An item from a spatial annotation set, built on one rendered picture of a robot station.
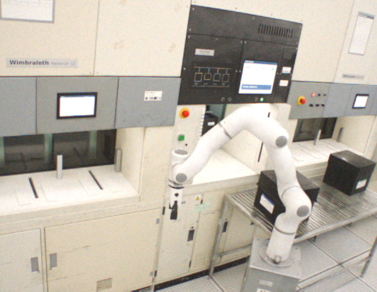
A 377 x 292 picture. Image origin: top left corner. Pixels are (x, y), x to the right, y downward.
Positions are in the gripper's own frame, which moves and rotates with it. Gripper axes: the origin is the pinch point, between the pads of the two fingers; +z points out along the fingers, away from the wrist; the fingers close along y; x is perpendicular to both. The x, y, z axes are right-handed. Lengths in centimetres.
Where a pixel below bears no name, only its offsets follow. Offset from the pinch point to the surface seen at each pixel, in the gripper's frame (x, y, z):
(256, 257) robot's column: -48, -1, 25
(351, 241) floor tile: -203, 120, 102
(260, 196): -62, 49, 16
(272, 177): -66, 46, 0
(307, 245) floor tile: -149, 112, 102
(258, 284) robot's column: -49, -10, 36
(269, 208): -66, 38, 18
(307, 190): -85, 33, 1
